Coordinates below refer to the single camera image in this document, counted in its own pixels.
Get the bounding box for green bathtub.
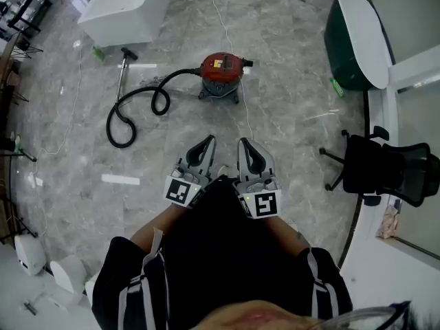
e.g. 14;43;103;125
323;0;396;91

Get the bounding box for black tripod stand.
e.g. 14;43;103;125
0;137;38;163

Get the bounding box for beige crumpled bag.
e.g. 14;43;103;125
375;203;402;240

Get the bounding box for person's clear glasses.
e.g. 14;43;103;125
321;300;413;330

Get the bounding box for red vacuum cleaner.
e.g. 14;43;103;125
198;52;254;105

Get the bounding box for black metal shelf rack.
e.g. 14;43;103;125
6;0;63;39

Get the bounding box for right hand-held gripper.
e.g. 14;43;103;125
232;137;283;220

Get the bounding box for person's right striped shoulder strap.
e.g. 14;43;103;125
295;232;340;322

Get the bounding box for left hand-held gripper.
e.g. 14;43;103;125
162;135;218;208

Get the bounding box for black vacuum hose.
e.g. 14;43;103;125
105;67;204;149

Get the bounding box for person's right forearm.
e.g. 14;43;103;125
264;214;312;257

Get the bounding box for thin grey metal rod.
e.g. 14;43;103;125
115;47;139;102

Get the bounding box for person's striped shoulder strap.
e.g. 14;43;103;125
295;232;340;322
118;227;169;330

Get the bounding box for person's black clothing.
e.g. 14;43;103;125
91;176;354;330

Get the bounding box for person's face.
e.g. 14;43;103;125
202;299;326;330

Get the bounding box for white bathtub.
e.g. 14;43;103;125
77;0;182;47

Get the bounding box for black office chair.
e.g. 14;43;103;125
318;125;440;208

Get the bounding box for person's left forearm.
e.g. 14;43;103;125
130;201;188;254

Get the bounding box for grey coiled cord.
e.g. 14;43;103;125
139;76;170;86

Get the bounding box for white power cord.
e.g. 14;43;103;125
204;0;255;142

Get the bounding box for person's left striped shoulder strap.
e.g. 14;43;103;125
118;227;169;330

